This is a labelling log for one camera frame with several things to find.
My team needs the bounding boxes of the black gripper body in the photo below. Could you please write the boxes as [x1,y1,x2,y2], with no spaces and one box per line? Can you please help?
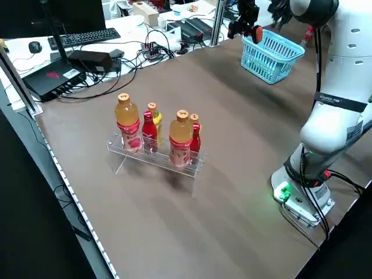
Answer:
[237,0,260,30]
[266,0,293,29]

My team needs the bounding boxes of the orange black barcode scanner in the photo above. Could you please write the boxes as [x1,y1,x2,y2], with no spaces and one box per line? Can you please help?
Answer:
[227,20,264,45]

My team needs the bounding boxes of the red cola bottle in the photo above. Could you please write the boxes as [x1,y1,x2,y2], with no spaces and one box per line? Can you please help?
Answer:
[190,123,202,152]
[141,111,159,153]
[301,25,317,47]

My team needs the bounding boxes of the light blue plastic basket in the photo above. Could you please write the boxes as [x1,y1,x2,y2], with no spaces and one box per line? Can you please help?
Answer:
[240,28,306,85]

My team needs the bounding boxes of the black electronic device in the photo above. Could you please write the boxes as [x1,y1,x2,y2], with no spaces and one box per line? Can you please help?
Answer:
[167,17,213,41]

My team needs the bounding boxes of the wooden box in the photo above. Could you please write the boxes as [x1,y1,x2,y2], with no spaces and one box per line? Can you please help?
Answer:
[132,1,160,26]

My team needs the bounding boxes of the grey usb hub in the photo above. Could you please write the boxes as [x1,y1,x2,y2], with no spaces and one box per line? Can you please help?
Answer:
[141,41,164,60]

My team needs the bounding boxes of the white cup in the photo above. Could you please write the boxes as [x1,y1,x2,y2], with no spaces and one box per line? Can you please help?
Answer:
[131,15,146,29]

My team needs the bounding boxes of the small black adapter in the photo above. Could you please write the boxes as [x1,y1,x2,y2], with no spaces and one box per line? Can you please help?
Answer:
[109,48,126,69]

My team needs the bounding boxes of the orange juice bottle pink label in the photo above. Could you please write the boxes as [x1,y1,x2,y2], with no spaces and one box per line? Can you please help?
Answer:
[168,109,195,167]
[114,92,143,154]

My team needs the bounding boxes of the black power brick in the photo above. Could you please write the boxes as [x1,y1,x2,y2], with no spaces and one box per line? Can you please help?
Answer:
[67,50,113,74]

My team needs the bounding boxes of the black keyboard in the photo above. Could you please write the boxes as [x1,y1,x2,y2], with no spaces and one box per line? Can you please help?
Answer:
[47,27,121,51]

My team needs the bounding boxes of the black monitor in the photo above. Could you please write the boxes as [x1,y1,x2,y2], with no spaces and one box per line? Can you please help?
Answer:
[0,0,107,40]

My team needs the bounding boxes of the clear acrylic shelf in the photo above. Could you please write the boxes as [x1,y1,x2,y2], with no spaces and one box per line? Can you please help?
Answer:
[106,132,208,198]

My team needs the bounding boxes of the black stand pole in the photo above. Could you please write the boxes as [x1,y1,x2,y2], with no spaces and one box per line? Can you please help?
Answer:
[40,0,72,66]

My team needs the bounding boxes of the black computer box red logo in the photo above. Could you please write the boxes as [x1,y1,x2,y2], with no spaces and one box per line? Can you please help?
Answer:
[22,56,88,103]

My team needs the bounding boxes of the white table edge strip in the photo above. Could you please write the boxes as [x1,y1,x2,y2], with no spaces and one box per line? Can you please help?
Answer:
[33,115,120,279]

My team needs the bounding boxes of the aluminium profile post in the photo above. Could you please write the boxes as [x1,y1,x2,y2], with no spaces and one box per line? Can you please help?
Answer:
[208,0,228,47]
[0,37,44,116]

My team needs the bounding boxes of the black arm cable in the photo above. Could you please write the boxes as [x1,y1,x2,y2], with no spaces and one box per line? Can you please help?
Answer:
[280,24,367,251]

